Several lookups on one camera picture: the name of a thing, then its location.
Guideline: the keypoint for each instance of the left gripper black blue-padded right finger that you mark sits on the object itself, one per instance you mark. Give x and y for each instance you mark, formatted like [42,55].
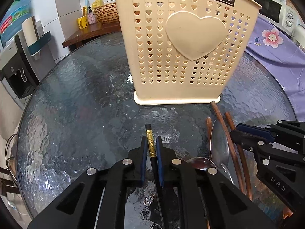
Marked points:
[206,198]

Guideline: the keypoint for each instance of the black gold-tipped chopstick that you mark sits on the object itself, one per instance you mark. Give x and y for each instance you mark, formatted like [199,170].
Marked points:
[154,164]

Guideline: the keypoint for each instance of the white black water dispenser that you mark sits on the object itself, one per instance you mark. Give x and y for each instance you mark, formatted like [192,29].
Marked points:
[17,74]

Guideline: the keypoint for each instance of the beige cloth cover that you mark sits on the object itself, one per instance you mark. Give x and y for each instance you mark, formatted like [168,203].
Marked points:
[10,118]

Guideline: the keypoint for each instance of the round glass table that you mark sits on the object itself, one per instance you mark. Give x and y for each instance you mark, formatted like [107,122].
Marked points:
[83,115]

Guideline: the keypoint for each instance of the yellow mug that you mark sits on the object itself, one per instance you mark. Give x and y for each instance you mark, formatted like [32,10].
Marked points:
[82,22]

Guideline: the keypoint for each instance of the purple floral cloth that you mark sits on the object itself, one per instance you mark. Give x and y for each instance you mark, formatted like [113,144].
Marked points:
[282,58]

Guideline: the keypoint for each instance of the blue water jug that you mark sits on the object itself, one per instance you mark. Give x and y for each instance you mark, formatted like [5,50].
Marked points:
[12,21]

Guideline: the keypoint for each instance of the white electric kettle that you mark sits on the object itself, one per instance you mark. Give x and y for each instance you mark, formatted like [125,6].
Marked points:
[298,35]

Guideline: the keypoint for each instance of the small steel spoon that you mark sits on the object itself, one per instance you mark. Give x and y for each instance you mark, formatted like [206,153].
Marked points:
[219,148]

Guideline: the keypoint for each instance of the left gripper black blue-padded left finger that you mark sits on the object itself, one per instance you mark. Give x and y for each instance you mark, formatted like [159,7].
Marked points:
[97,198]

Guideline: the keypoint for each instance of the brown chopstick under spoons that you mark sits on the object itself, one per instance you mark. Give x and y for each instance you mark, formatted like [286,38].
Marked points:
[209,125]

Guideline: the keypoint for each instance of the brown wooden chopstick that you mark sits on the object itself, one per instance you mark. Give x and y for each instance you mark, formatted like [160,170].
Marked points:
[241,183]

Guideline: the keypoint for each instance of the yellow soap bottle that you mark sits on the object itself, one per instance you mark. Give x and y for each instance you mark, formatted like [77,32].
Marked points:
[96,4]

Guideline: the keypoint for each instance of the wooden basin counter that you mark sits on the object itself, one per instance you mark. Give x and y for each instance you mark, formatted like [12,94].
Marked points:
[85,35]

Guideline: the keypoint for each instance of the wooden-handled steel spoon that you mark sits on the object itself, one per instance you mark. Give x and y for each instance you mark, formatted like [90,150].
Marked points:
[201,163]

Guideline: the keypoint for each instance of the cream perforated utensil holder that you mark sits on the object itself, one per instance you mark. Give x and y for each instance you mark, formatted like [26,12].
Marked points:
[184,51]

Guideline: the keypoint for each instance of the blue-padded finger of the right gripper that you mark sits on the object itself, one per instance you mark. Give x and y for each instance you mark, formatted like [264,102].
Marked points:
[257,131]

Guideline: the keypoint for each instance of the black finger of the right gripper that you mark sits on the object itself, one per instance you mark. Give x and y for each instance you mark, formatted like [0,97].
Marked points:
[247,141]

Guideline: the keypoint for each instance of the wooden wash basin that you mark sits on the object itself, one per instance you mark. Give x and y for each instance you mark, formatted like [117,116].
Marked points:
[107,13]

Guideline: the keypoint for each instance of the paper cup dispenser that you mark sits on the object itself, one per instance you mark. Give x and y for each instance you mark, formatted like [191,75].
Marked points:
[34,41]

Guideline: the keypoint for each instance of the white microwave oven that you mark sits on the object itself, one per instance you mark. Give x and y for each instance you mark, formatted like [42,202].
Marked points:
[279,14]

